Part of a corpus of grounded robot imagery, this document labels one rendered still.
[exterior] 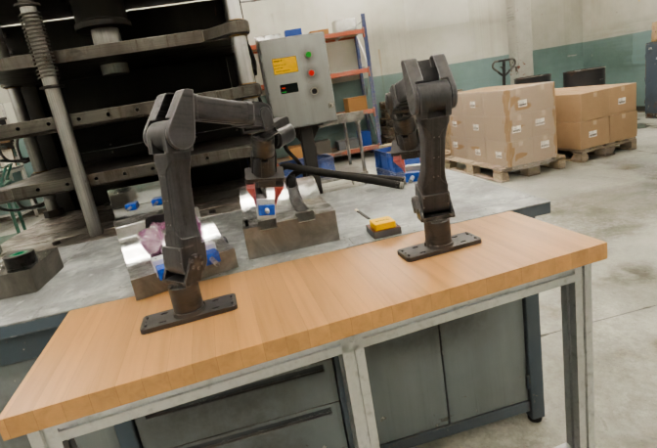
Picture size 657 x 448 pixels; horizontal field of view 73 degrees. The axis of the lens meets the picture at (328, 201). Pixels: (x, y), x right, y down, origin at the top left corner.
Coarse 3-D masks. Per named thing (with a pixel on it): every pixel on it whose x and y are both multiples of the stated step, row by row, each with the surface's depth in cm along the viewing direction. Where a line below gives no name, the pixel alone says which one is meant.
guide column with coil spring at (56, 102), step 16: (32, 0) 167; (32, 48) 169; (48, 80) 171; (48, 96) 173; (64, 112) 175; (64, 128) 176; (64, 144) 177; (80, 160) 181; (80, 176) 181; (80, 192) 182; (96, 208) 187; (96, 224) 186
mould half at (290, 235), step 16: (240, 192) 150; (272, 192) 148; (304, 192) 148; (256, 208) 142; (288, 208) 136; (320, 208) 128; (256, 224) 123; (288, 224) 123; (304, 224) 124; (320, 224) 125; (336, 224) 126; (256, 240) 122; (272, 240) 123; (288, 240) 124; (304, 240) 125; (320, 240) 126; (336, 240) 127; (256, 256) 123
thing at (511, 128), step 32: (480, 96) 480; (512, 96) 444; (544, 96) 452; (448, 128) 564; (480, 128) 493; (512, 128) 451; (544, 128) 460; (448, 160) 561; (480, 160) 507; (512, 160) 458; (544, 160) 468
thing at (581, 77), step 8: (568, 72) 680; (576, 72) 670; (584, 72) 663; (592, 72) 660; (600, 72) 662; (568, 80) 684; (576, 80) 673; (584, 80) 666; (592, 80) 663; (600, 80) 665
